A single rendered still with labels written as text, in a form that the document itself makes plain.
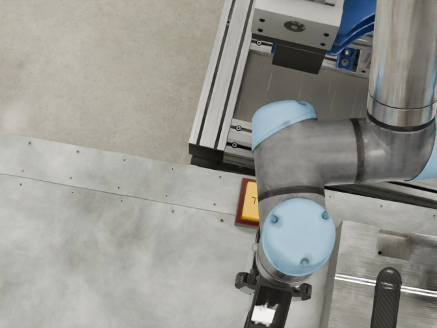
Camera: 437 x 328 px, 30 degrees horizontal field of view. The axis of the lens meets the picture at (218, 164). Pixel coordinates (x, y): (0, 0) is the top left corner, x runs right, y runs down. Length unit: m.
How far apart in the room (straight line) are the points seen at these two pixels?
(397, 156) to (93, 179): 0.63
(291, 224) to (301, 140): 0.10
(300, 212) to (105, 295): 0.56
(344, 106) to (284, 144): 1.20
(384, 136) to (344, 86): 1.20
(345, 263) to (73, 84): 1.24
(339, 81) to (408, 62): 1.26
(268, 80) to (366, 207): 0.76
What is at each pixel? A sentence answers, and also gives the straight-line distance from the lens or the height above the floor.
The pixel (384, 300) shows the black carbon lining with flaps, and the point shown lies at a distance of 1.29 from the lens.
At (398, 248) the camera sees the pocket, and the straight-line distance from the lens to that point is 1.33.
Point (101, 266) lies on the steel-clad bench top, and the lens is 1.36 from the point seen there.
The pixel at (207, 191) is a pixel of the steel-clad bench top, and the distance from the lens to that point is 1.37.
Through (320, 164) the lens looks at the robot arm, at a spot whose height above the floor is 1.28.
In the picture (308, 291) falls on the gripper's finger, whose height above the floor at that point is 1.06.
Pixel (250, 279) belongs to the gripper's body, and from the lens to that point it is 1.06.
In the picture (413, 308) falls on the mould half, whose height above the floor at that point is 0.89.
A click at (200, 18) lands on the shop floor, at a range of 2.38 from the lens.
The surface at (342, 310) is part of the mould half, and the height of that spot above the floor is 0.89.
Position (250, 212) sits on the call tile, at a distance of 1.33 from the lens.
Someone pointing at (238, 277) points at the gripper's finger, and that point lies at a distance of 1.10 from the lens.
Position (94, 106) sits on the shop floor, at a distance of 2.29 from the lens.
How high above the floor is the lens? 2.13
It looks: 74 degrees down
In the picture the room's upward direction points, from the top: 6 degrees clockwise
